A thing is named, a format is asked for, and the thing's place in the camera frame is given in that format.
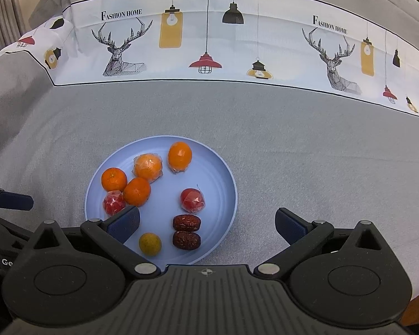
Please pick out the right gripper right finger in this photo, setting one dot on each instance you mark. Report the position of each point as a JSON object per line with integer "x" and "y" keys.
{"x": 319, "y": 250}

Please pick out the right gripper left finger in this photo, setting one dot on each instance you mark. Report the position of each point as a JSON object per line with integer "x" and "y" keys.
{"x": 93, "y": 250}

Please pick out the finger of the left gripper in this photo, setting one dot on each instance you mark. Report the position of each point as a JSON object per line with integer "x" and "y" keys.
{"x": 10, "y": 200}

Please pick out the red fruit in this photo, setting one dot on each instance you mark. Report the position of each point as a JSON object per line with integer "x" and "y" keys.
{"x": 192, "y": 200}
{"x": 113, "y": 202}

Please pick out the yellow small fruit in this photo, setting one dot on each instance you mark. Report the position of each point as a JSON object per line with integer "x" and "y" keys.
{"x": 150, "y": 244}

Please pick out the bare orange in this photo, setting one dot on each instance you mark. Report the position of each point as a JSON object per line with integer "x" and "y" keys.
{"x": 113, "y": 179}
{"x": 137, "y": 192}

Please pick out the red date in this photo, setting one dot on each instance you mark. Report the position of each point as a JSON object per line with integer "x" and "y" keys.
{"x": 186, "y": 240}
{"x": 186, "y": 222}

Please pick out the red fruit back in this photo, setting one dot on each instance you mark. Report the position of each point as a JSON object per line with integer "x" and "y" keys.
{"x": 192, "y": 200}

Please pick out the oval orange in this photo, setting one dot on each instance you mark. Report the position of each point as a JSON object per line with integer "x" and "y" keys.
{"x": 179, "y": 157}

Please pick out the blue round plate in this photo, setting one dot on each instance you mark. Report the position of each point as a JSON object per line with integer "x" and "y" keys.
{"x": 207, "y": 172}

